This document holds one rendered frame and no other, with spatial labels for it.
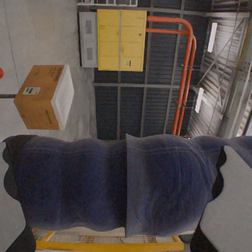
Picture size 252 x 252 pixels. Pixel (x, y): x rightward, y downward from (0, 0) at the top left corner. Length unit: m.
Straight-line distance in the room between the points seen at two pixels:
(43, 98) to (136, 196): 1.58
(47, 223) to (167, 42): 10.93
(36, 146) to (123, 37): 7.27
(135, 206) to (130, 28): 7.36
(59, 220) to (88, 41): 7.50
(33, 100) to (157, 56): 9.72
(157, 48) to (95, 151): 10.74
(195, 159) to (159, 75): 11.07
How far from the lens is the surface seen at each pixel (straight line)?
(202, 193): 0.39
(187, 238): 10.69
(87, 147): 0.40
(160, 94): 11.80
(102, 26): 7.61
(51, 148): 0.42
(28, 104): 1.90
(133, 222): 0.39
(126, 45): 7.63
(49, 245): 1.71
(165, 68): 11.40
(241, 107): 2.84
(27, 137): 0.47
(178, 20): 8.11
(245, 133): 2.59
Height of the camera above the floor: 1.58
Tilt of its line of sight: 3 degrees up
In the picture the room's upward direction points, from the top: 91 degrees clockwise
